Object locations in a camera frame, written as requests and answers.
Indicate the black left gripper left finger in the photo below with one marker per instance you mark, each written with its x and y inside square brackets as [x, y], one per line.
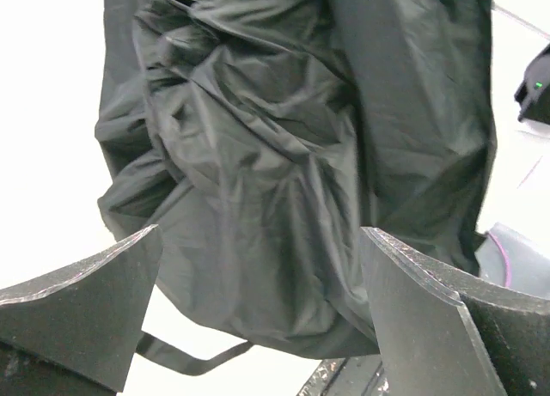
[75, 330]

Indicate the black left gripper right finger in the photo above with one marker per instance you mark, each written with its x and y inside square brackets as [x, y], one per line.
[442, 331]

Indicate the black folding umbrella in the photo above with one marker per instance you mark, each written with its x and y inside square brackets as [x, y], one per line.
[260, 136]

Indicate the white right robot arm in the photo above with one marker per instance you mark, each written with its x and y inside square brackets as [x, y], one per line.
[515, 253]

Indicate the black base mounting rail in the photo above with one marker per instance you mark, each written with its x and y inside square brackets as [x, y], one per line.
[354, 376]

